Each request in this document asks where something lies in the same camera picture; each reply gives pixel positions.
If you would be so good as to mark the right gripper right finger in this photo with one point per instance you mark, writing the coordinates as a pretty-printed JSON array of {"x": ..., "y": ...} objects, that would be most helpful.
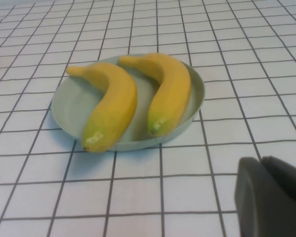
[{"x": 291, "y": 177}]

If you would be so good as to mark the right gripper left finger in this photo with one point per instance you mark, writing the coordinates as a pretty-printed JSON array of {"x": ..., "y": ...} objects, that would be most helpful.
[{"x": 261, "y": 209}]

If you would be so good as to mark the yellow banana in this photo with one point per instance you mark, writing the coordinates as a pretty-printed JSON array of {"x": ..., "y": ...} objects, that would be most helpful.
[
  {"x": 172, "y": 98},
  {"x": 113, "y": 106}
]

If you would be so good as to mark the light blue plastic plate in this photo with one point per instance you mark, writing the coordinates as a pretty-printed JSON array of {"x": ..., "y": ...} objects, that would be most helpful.
[{"x": 71, "y": 106}]

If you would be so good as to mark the white grid tablecloth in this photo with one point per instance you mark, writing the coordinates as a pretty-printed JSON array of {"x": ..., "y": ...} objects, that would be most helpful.
[{"x": 138, "y": 192}]

